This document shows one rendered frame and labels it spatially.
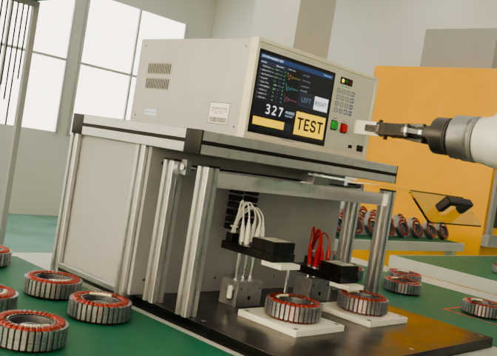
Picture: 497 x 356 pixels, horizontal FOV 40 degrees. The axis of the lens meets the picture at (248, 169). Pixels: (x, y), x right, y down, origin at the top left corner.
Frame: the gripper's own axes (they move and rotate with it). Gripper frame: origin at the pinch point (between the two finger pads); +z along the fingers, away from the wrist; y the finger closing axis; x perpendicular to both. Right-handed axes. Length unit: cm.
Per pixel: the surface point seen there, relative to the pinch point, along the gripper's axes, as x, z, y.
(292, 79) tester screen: 7.2, 9.5, -16.9
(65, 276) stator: -40, 32, -50
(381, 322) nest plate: -40.4, -11.0, 0.4
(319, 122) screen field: -0.4, 9.5, -5.7
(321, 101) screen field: 4.3, 9.5, -6.1
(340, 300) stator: -38.2, -0.9, -1.1
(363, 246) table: -46, 107, 168
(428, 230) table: -37, 117, 250
